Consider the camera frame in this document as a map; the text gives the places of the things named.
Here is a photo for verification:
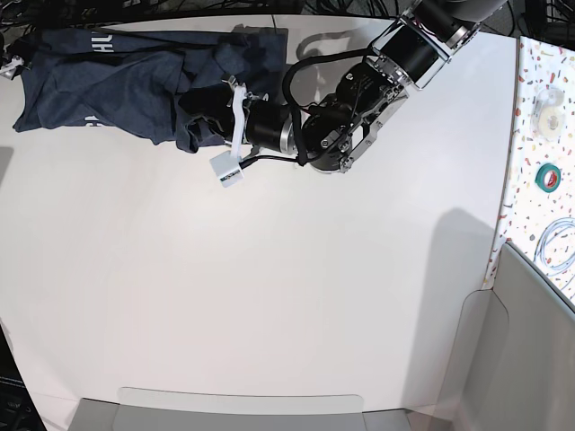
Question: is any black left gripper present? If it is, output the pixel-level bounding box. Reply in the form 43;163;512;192
179;84;297;155

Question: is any terrazzo pattern side table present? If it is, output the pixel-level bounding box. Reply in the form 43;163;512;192
483;37;574;300

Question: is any dark blue t-shirt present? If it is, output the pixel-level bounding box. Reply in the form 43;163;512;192
13;29;287;154

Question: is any grey bin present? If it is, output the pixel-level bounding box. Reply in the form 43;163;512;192
429;242;574;430
69;387;411;430

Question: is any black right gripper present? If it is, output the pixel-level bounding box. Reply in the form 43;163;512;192
0;36;22;79

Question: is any grey bin right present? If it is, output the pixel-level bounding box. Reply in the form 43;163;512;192
429;242;574;430

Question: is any green tape roll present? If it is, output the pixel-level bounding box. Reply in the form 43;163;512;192
535;163;562;194

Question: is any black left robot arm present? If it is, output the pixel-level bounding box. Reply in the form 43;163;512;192
179;1;503;182

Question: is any grey bin bottom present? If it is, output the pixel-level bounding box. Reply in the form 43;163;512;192
69;387;411;430

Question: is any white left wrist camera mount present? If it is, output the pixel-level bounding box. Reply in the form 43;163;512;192
210;75;270;188

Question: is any coiled grey cable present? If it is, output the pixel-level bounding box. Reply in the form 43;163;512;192
533;216;575;274

